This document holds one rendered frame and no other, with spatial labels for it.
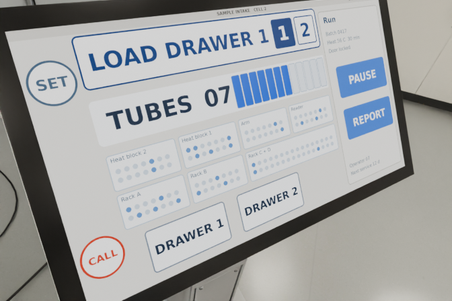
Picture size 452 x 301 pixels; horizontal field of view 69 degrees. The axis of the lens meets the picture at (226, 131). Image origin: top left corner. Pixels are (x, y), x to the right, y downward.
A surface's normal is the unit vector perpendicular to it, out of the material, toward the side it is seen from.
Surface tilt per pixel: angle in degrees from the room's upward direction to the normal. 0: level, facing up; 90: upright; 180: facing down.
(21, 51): 50
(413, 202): 0
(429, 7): 90
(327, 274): 0
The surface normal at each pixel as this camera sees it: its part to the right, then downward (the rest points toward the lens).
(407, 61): -0.30, 0.61
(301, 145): 0.45, 0.01
